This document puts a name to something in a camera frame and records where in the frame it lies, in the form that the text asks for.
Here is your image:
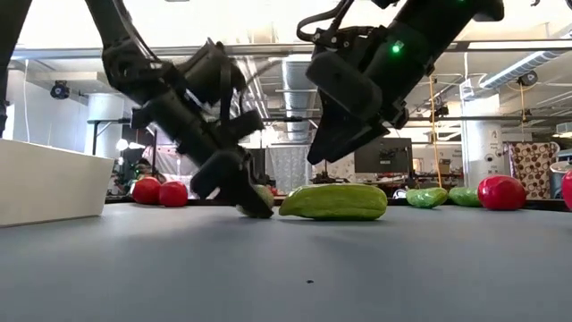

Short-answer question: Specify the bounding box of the red plastic tomato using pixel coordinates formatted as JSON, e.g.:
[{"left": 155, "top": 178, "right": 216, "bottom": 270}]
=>
[
  {"left": 158, "top": 180, "right": 189, "bottom": 208},
  {"left": 560, "top": 169, "right": 572, "bottom": 211},
  {"left": 130, "top": 175, "right": 163, "bottom": 206},
  {"left": 476, "top": 174, "right": 528, "bottom": 212}
]

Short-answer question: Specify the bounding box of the green plastic cucumber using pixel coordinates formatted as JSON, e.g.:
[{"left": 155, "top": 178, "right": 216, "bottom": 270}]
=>
[
  {"left": 278, "top": 182, "right": 389, "bottom": 222},
  {"left": 448, "top": 186, "right": 483, "bottom": 208},
  {"left": 405, "top": 186, "right": 450, "bottom": 209}
]

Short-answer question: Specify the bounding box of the black background frame bar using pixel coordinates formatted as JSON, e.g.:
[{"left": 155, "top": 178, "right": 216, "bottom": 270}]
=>
[{"left": 87, "top": 114, "right": 572, "bottom": 124}]

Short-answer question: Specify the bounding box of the brown polka dot cloth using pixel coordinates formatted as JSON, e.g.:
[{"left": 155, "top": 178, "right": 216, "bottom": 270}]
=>
[{"left": 508, "top": 141, "right": 560, "bottom": 200}]

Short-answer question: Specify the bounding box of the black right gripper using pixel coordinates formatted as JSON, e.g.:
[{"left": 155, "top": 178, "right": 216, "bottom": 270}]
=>
[{"left": 307, "top": 25, "right": 410, "bottom": 165}]

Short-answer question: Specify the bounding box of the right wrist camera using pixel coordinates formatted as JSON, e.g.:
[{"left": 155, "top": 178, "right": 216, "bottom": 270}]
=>
[{"left": 305, "top": 49, "right": 384, "bottom": 123}]

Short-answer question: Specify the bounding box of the person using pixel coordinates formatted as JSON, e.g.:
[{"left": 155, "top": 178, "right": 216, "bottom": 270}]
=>
[{"left": 131, "top": 157, "right": 167, "bottom": 183}]

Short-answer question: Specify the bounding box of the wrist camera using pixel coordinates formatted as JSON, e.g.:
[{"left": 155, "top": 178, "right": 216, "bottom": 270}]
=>
[
  {"left": 176, "top": 38, "right": 248, "bottom": 108},
  {"left": 305, "top": 49, "right": 384, "bottom": 123}
]

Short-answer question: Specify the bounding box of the white round pillar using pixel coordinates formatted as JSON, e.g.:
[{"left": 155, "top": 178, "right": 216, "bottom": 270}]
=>
[{"left": 461, "top": 96, "right": 507, "bottom": 189}]

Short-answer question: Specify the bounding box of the black hanging cable reel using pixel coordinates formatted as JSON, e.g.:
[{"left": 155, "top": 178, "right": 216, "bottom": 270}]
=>
[
  {"left": 517, "top": 70, "right": 540, "bottom": 88},
  {"left": 48, "top": 79, "right": 72, "bottom": 101}
]

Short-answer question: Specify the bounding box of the white plastic bin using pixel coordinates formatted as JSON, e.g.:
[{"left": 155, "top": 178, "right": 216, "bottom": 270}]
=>
[{"left": 0, "top": 138, "right": 116, "bottom": 228}]

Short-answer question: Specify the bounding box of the black aluminium table frame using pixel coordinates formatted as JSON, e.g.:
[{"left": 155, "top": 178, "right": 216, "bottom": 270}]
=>
[{"left": 105, "top": 196, "right": 572, "bottom": 212}]

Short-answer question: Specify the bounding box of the white lace curtain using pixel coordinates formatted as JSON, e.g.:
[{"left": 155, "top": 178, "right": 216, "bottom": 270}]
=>
[{"left": 266, "top": 145, "right": 313, "bottom": 193}]

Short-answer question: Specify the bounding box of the dark grey table mat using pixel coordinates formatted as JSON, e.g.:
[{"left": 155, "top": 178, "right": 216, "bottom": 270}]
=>
[{"left": 0, "top": 203, "right": 572, "bottom": 322}]

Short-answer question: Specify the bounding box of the white cloth curtain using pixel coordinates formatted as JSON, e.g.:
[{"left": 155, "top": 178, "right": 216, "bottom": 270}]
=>
[{"left": 151, "top": 145, "right": 198, "bottom": 200}]

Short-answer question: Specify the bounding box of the black waste bin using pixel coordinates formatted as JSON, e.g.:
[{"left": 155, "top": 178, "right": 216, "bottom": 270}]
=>
[{"left": 548, "top": 159, "right": 568, "bottom": 200}]

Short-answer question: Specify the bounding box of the green plastic lime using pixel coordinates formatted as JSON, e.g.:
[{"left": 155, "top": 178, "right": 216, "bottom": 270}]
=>
[{"left": 235, "top": 183, "right": 275, "bottom": 219}]

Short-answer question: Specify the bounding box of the yellow hanging cable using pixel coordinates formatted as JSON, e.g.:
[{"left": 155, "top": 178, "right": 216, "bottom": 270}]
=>
[{"left": 428, "top": 75, "right": 443, "bottom": 189}]

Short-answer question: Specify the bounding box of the silver air duct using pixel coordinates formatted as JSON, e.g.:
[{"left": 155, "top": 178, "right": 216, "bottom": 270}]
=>
[{"left": 280, "top": 57, "right": 324, "bottom": 143}]

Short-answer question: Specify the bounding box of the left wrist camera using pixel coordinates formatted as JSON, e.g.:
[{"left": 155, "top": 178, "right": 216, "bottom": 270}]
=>
[{"left": 176, "top": 38, "right": 248, "bottom": 108}]

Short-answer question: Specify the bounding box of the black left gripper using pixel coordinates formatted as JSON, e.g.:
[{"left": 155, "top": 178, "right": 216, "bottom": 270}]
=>
[{"left": 130, "top": 87, "right": 274, "bottom": 220}]

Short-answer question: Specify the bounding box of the black monitor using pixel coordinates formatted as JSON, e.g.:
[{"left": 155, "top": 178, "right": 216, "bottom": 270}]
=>
[{"left": 353, "top": 137, "right": 414, "bottom": 175}]

